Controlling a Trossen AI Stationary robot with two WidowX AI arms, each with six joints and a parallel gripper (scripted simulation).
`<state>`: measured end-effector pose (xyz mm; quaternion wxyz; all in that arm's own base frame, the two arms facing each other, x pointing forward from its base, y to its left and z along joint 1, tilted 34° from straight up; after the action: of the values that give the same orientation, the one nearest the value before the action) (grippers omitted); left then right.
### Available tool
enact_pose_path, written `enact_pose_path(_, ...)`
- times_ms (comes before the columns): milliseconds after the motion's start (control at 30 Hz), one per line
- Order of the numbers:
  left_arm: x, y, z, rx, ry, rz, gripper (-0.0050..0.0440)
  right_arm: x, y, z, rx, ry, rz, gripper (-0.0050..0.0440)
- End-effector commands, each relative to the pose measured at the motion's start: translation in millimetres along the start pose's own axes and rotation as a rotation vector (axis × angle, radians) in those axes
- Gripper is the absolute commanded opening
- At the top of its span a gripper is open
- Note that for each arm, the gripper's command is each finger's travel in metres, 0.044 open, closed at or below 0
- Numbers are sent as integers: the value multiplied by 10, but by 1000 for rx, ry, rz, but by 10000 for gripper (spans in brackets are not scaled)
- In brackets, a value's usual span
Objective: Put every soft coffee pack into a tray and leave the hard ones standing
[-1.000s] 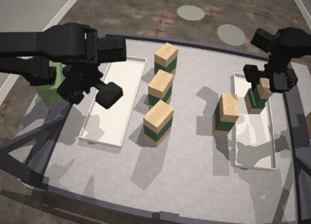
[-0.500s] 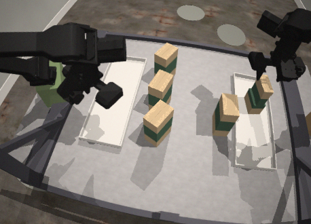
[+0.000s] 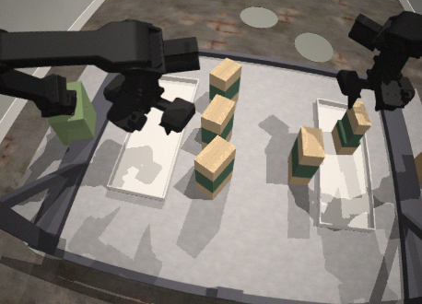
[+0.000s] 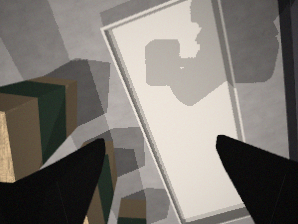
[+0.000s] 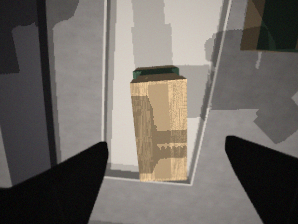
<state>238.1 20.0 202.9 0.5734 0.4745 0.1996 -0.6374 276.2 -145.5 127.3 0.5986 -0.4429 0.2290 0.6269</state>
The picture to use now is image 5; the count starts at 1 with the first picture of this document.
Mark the white long shallow tray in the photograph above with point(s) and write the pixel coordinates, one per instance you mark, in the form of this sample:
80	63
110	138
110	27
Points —
188	34

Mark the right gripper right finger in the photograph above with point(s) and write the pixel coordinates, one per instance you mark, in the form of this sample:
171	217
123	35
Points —
269	178

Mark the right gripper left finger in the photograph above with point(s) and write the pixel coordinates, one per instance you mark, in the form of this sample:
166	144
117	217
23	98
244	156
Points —
63	194

